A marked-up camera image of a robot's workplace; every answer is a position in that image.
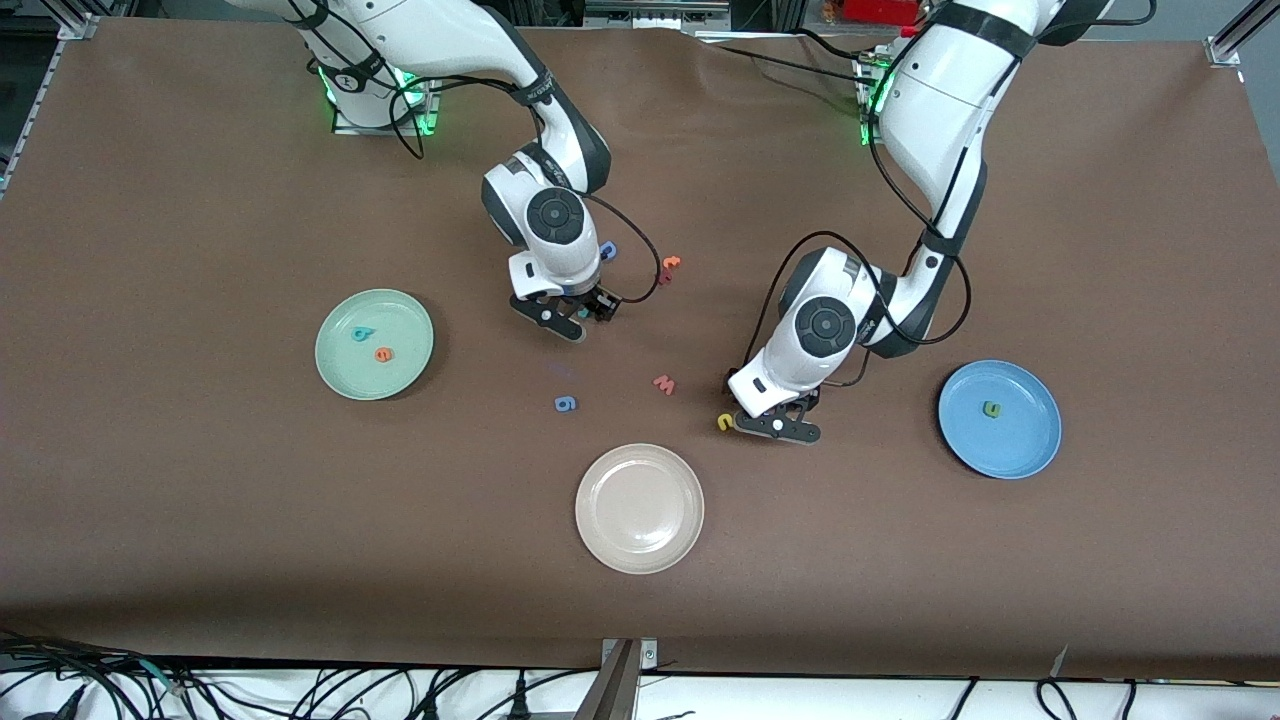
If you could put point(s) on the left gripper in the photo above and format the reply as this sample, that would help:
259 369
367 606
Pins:
812 398

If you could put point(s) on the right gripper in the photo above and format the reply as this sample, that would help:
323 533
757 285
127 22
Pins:
597 301

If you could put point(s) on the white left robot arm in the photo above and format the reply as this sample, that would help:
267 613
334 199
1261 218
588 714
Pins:
940 90

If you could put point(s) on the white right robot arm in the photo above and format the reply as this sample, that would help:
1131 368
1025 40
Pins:
450 35

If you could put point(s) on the red foam letter w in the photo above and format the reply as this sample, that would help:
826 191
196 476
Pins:
664 384

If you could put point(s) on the beige round plate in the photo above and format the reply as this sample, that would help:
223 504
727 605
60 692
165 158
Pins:
640 508

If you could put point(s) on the pale green round plate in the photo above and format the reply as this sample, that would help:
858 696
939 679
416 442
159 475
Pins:
400 375

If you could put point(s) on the blue round plate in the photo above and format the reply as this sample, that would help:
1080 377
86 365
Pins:
1020 440

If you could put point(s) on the grey equipment box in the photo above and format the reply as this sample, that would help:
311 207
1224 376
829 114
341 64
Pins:
650 12

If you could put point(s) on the red box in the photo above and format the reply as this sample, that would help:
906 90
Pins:
870 10

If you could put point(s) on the white tape scrap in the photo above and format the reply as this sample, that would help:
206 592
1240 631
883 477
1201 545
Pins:
1060 660

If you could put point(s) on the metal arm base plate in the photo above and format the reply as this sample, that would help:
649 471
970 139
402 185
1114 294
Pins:
432 120
866 135

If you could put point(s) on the metal clamp bracket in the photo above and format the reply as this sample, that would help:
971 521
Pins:
618 685

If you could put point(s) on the aluminium frame profile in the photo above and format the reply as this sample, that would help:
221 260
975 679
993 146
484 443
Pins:
75 15
1250 20

